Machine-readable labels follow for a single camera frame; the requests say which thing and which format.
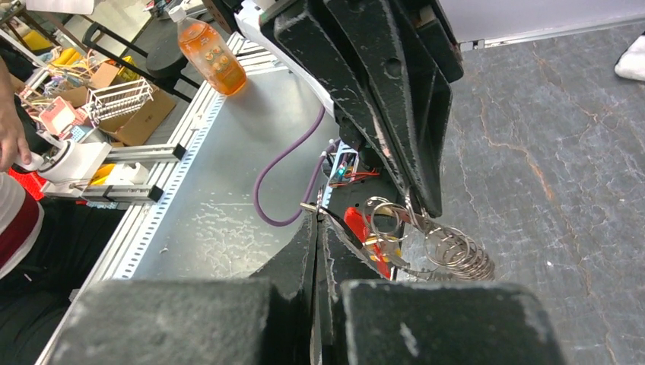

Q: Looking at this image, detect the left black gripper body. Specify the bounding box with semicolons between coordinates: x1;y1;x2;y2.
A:
395;0;464;83

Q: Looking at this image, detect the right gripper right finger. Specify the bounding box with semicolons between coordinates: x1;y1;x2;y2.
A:
318;216;398;364

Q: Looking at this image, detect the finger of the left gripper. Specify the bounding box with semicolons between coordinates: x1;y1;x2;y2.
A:
272;1;418;197
325;0;453;218

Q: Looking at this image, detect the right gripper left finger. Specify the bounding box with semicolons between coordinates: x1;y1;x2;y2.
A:
251;214;318;364

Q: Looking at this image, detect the red key tag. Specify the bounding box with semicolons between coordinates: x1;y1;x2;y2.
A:
344;207;392;280

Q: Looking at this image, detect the large metal keyring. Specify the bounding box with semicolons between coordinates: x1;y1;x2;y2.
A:
361;192;495;281

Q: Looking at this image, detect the key with black tag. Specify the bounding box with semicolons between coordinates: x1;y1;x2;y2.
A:
300;188;363;253

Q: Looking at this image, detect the person's bare hand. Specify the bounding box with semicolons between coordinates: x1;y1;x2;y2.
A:
1;59;31;172

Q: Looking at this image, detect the orange drink bottle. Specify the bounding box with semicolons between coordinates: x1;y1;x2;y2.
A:
168;5;247;96

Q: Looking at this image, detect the black white checkered cloth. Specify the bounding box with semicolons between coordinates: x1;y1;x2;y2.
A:
614;33;645;81

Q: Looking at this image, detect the brown cardboard box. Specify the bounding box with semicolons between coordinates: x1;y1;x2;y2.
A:
51;62;176;146

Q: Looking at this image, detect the person in striped shirt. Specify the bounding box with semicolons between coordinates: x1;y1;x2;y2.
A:
1;173;124;364

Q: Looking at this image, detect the aluminium frame rail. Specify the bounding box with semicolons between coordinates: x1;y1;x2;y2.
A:
35;32;283;365

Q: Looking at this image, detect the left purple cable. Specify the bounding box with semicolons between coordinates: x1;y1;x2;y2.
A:
252;104;341;227

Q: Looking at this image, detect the white wire basket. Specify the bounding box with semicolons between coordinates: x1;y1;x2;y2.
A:
84;79;154;125

